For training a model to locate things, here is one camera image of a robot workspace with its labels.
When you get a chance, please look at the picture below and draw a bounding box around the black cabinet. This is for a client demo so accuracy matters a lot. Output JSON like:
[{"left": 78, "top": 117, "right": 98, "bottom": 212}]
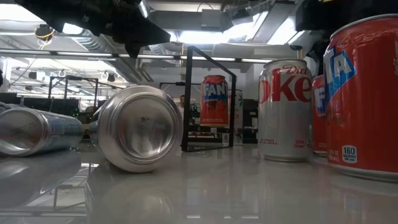
[{"left": 242, "top": 98, "right": 259, "bottom": 144}]

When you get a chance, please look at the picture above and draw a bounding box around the blue and silver slim can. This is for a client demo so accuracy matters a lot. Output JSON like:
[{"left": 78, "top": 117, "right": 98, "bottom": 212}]
[{"left": 0, "top": 102, "right": 85, "bottom": 157}]

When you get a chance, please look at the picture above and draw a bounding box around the red Fanta can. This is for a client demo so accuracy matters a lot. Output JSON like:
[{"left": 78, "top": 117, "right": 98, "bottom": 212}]
[
  {"left": 322, "top": 14, "right": 398, "bottom": 184},
  {"left": 200, "top": 74, "right": 229, "bottom": 128},
  {"left": 312, "top": 74, "right": 328, "bottom": 157}
]

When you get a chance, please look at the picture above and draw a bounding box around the round silver ceiling duct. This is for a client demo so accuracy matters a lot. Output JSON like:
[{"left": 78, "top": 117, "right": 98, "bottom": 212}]
[{"left": 138, "top": 0, "right": 150, "bottom": 19}]

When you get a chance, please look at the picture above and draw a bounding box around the black ceiling-mounted device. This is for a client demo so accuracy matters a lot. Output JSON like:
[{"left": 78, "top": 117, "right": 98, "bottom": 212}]
[{"left": 34, "top": 24, "right": 56, "bottom": 50}]

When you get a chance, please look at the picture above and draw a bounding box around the person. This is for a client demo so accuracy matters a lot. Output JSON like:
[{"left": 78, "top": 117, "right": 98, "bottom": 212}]
[{"left": 177, "top": 95, "right": 186, "bottom": 118}]

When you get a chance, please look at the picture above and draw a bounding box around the red Coca-Cola can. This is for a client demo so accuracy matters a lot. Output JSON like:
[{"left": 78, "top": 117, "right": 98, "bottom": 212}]
[{"left": 92, "top": 85, "right": 184, "bottom": 174}]

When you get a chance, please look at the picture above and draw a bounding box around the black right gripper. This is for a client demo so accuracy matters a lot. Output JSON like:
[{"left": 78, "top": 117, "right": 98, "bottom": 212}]
[{"left": 295, "top": 0, "right": 398, "bottom": 77}]

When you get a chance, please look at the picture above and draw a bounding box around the long ceiling light strip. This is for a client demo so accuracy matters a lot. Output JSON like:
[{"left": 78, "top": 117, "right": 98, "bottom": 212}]
[{"left": 0, "top": 49, "right": 275, "bottom": 64}]

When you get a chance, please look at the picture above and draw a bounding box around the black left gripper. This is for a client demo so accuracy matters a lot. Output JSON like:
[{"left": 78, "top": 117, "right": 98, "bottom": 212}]
[{"left": 74, "top": 0, "right": 172, "bottom": 59}]

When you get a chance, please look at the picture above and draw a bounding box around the silver Diet Coke can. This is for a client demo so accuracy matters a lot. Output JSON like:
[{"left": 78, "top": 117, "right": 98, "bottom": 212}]
[{"left": 257, "top": 58, "right": 314, "bottom": 163}]

